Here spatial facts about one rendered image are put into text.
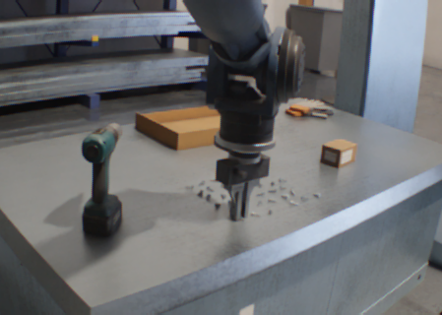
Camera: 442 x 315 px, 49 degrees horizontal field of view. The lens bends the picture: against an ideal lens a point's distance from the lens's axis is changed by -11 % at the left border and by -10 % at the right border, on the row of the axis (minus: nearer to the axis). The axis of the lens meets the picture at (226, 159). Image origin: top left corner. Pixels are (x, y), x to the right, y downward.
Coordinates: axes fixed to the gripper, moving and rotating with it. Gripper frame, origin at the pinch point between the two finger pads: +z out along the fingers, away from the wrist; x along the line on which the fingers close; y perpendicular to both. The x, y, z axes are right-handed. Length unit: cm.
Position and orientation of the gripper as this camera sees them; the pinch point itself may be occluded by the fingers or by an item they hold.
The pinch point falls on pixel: (239, 210)
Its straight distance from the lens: 131.5
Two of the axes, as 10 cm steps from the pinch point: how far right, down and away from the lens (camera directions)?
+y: 6.5, 3.0, -7.0
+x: 7.6, -1.6, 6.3
